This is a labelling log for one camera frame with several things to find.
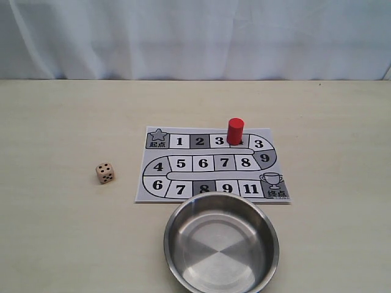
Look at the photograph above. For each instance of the stainless steel round bowl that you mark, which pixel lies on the stainless steel round bowl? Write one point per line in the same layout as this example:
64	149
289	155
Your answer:
220	242

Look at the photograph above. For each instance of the white backdrop curtain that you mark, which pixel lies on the white backdrop curtain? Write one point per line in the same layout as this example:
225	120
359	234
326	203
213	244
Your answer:
196	40

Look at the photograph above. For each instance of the red cylinder game piece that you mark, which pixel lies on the red cylinder game piece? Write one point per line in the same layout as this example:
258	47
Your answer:
235	131

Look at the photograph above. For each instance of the wooden die black pips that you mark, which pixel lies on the wooden die black pips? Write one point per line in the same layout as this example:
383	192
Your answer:
105	172

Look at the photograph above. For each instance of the paper number game board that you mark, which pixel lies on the paper number game board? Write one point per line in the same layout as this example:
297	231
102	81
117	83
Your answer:
179	163

